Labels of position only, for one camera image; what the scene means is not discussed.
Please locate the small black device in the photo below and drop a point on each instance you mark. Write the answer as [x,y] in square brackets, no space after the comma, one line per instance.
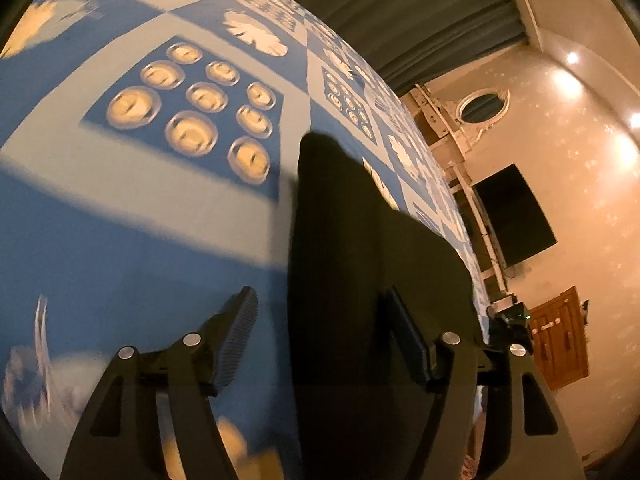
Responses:
[510,317]

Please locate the recessed ceiling light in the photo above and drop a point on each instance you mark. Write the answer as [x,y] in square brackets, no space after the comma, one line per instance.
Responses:
[573,57]
[635,120]

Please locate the wooden panelled door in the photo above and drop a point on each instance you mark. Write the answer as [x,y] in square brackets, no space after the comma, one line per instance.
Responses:
[560,345]

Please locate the blue printed blanket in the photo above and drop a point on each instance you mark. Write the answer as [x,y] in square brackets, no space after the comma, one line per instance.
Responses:
[125,220]

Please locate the black wall television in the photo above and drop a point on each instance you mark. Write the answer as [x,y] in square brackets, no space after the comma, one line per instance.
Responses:
[515,217]

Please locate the oval wall mirror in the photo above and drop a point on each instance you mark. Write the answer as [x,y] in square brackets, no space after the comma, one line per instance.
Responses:
[481,106]

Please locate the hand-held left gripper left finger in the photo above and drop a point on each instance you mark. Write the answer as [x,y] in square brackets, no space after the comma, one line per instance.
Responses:
[235,340]

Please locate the white ornate dresser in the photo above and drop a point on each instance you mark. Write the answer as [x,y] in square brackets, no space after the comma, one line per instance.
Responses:
[450,142]

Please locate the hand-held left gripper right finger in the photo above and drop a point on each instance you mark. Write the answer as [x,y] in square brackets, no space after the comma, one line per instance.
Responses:
[410,345]

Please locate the black pants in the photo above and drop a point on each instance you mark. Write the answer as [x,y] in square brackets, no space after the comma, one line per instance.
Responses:
[350,260]

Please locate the dark grey curtain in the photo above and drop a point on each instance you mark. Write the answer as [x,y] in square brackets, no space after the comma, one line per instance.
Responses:
[400,20]

